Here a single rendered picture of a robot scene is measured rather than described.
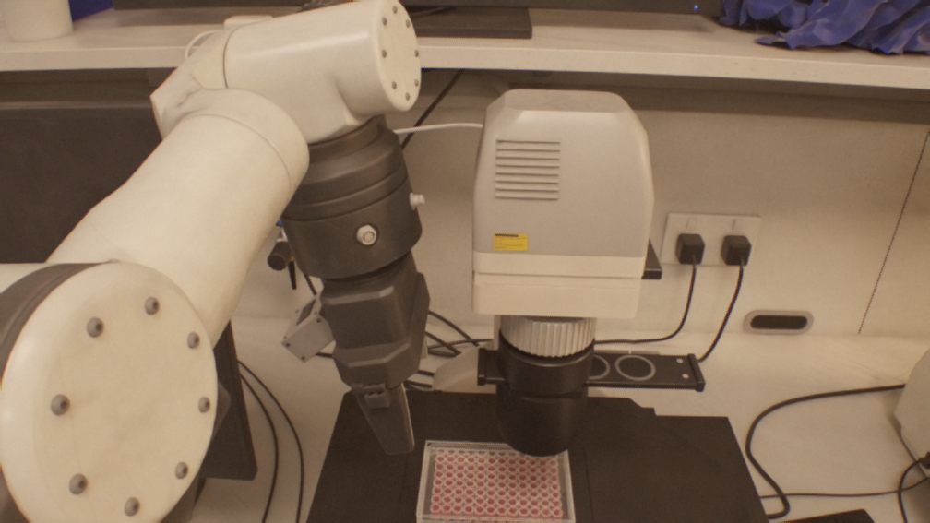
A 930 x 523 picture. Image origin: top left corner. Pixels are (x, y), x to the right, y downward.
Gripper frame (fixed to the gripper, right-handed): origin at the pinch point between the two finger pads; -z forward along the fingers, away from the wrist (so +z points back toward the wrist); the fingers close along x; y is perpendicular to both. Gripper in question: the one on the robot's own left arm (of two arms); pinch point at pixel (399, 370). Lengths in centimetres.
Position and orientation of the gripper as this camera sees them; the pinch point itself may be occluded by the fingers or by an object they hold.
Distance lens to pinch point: 51.2
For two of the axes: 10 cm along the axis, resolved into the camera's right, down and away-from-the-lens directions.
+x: 0.5, -5.0, 8.7
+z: -2.0, -8.5, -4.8
